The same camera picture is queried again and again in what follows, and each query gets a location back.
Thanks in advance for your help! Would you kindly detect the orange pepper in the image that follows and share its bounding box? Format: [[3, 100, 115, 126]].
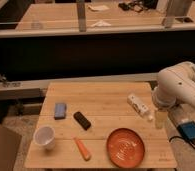
[[74, 137, 91, 161]]

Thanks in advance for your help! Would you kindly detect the long wooden workbench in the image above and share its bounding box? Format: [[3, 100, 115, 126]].
[[0, 1, 195, 38]]

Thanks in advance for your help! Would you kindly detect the black cluttered equipment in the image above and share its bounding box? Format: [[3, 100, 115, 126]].
[[118, 0, 158, 13]]

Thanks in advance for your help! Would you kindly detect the orange ridged plate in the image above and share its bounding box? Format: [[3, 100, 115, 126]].
[[106, 128, 145, 168]]

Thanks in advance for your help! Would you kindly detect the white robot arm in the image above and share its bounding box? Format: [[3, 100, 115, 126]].
[[152, 61, 195, 127]]

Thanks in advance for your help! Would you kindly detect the blue sponge block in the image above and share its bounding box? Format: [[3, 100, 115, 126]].
[[54, 103, 66, 119]]

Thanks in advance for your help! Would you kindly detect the white paper sheet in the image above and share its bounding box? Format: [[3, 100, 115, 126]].
[[88, 5, 109, 11]]

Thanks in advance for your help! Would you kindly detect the white plastic bottle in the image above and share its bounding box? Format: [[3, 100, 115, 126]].
[[127, 94, 153, 122]]

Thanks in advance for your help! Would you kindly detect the grey metal post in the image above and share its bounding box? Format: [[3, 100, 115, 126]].
[[162, 0, 193, 28], [76, 0, 86, 32]]

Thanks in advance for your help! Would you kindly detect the brown cardboard box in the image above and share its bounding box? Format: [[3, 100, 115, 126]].
[[0, 125, 21, 171]]

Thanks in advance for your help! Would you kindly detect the black rectangular block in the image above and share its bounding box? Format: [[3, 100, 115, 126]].
[[73, 112, 91, 130]]

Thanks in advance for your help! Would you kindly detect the blue electronic box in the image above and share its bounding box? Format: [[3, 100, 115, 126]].
[[177, 121, 195, 140]]

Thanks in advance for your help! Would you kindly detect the small wooden table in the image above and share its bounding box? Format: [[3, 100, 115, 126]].
[[25, 82, 177, 169]]

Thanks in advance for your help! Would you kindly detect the grey metal post right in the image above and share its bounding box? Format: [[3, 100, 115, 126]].
[[162, 0, 193, 28]]

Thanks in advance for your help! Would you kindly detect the black cable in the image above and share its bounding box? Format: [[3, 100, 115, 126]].
[[168, 122, 195, 152]]

